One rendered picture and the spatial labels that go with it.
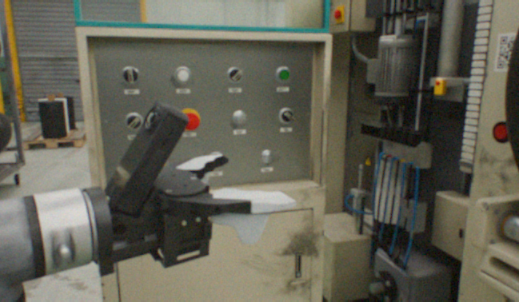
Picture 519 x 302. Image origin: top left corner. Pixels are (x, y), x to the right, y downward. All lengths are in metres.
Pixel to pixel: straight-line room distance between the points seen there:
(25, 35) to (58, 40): 0.64
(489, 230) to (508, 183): 0.13
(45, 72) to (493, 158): 9.44
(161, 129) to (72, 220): 0.11
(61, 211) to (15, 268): 0.05
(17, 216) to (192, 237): 0.16
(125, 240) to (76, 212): 0.07
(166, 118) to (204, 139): 0.55
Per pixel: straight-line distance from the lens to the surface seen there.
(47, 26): 9.90
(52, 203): 0.39
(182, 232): 0.43
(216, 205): 0.39
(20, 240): 0.38
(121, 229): 0.43
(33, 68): 9.96
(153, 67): 0.91
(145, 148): 0.39
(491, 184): 0.98
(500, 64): 0.96
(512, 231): 0.86
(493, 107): 0.97
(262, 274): 1.03
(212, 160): 0.51
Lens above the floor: 1.19
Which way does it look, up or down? 12 degrees down
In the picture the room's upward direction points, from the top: straight up
